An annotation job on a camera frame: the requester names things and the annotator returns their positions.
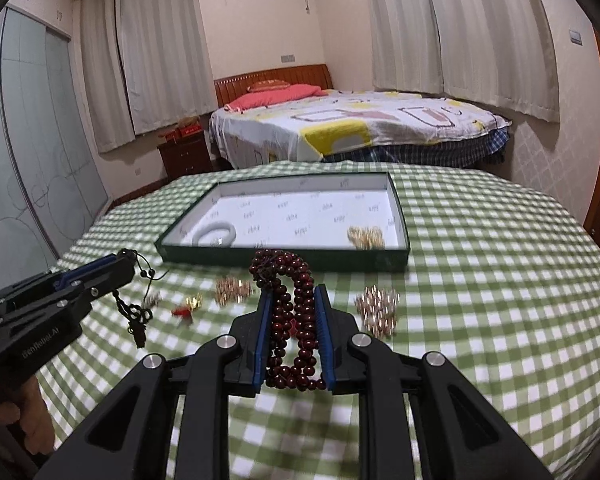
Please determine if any green checked tablecloth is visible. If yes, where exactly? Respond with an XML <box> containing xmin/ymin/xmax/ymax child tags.
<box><xmin>27</xmin><ymin>160</ymin><xmax>600</xmax><ymax>480</ymax></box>

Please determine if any dark wooden nightstand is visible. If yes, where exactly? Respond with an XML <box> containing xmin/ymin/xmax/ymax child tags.
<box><xmin>157</xmin><ymin>135</ymin><xmax>215</xmax><ymax>183</ymax></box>

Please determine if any patterned white bedspread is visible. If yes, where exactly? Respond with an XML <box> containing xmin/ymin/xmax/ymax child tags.
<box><xmin>209</xmin><ymin>89</ymin><xmax>511</xmax><ymax>163</ymax></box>

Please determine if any black bead tassel bracelet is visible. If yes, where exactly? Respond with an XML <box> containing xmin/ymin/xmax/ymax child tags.
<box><xmin>112</xmin><ymin>249</ymin><xmax>156</xmax><ymax>348</ymax></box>

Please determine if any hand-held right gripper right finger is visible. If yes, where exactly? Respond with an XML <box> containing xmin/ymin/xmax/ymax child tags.
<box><xmin>314</xmin><ymin>285</ymin><xmax>556</xmax><ymax>480</ymax></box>

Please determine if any person's left hand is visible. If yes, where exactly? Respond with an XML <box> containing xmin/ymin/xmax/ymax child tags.
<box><xmin>0</xmin><ymin>376</ymin><xmax>55</xmax><ymax>457</ymax></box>

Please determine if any green box with white lining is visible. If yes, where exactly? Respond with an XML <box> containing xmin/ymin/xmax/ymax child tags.
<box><xmin>154</xmin><ymin>171</ymin><xmax>412</xmax><ymax>272</ymax></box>

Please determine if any gold link bracelet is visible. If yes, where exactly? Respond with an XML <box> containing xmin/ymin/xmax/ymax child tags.
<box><xmin>347</xmin><ymin>226</ymin><xmax>385</xmax><ymax>250</ymax></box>
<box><xmin>214</xmin><ymin>276</ymin><xmax>255</xmax><ymax>306</ymax></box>

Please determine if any pink pillow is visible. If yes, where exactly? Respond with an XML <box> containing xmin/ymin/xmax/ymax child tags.
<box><xmin>223</xmin><ymin>84</ymin><xmax>326</xmax><ymax>111</ymax></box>

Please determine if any blue plaid bedsheet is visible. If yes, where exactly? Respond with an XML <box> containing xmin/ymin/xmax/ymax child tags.
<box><xmin>325</xmin><ymin>127</ymin><xmax>512</xmax><ymax>168</ymax></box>

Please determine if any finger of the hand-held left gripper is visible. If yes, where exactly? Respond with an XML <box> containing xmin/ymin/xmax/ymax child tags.
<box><xmin>0</xmin><ymin>252</ymin><xmax>126</xmax><ymax>311</ymax></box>
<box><xmin>0</xmin><ymin>257</ymin><xmax>137</xmax><ymax>333</ymax></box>

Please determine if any dark red bead necklace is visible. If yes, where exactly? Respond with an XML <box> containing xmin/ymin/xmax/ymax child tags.
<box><xmin>249</xmin><ymin>249</ymin><xmax>328</xmax><ymax>392</ymax></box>

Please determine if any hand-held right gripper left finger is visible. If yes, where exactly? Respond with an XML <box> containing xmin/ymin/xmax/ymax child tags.
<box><xmin>27</xmin><ymin>290</ymin><xmax>276</xmax><ymax>480</ymax></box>

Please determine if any frosted glass wardrobe door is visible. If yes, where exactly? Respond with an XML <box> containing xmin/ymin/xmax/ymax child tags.
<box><xmin>0</xmin><ymin>5</ymin><xmax>113</xmax><ymax>301</ymax></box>

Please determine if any wooden headboard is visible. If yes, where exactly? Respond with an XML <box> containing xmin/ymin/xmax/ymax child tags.
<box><xmin>214</xmin><ymin>63</ymin><xmax>335</xmax><ymax>108</ymax></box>

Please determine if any white curtain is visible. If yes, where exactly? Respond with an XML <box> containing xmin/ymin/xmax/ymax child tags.
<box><xmin>117</xmin><ymin>0</ymin><xmax>216</xmax><ymax>136</ymax></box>
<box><xmin>80</xmin><ymin>0</ymin><xmax>136</xmax><ymax>153</ymax></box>
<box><xmin>420</xmin><ymin>0</ymin><xmax>561</xmax><ymax>123</ymax></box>
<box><xmin>362</xmin><ymin>0</ymin><xmax>446</xmax><ymax>96</ymax></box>

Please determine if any white jade bangle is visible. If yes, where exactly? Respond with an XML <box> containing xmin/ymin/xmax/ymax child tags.
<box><xmin>192</xmin><ymin>222</ymin><xmax>238</xmax><ymax>247</ymax></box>

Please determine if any red knot gold charm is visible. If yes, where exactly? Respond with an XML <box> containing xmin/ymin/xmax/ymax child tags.
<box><xmin>171</xmin><ymin>294</ymin><xmax>204</xmax><ymax>318</ymax></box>

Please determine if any pearl flower brooch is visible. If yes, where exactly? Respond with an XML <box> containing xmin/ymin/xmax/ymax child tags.
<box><xmin>354</xmin><ymin>284</ymin><xmax>400</xmax><ymax>338</ymax></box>

